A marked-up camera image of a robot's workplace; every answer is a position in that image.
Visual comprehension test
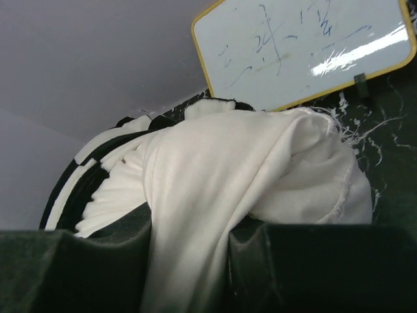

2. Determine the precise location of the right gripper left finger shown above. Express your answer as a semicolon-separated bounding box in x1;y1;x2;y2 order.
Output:
0;201;154;313

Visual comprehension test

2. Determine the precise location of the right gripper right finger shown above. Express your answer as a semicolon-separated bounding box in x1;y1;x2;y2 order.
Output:
226;218;416;312

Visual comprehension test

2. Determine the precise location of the black white checkered pillowcase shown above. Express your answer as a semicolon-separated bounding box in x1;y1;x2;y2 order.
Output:
39;97;255;233

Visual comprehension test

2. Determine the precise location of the white pillow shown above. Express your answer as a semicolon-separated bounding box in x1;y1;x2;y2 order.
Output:
76;108;372;312

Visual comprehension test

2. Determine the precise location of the small whiteboard with wooden frame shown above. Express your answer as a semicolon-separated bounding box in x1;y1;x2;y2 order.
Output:
192;0;416;111

